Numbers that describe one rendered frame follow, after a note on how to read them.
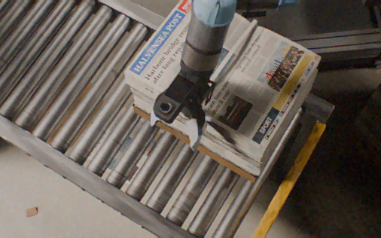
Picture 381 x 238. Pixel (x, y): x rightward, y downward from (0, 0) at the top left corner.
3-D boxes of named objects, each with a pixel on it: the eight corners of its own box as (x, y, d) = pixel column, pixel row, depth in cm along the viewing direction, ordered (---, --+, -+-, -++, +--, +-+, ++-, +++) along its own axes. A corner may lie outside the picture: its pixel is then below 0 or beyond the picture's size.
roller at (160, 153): (219, 68, 147) (229, 68, 142) (132, 203, 134) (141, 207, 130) (208, 58, 144) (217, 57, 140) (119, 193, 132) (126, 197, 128)
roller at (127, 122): (188, 51, 148) (187, 43, 143) (100, 182, 136) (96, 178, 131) (175, 44, 149) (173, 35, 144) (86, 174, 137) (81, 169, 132)
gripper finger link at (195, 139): (214, 141, 111) (209, 105, 106) (202, 155, 106) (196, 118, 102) (202, 139, 112) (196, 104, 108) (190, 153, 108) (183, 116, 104)
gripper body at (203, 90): (210, 104, 109) (225, 60, 101) (191, 123, 102) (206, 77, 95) (181, 88, 110) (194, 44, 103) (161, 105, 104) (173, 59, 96)
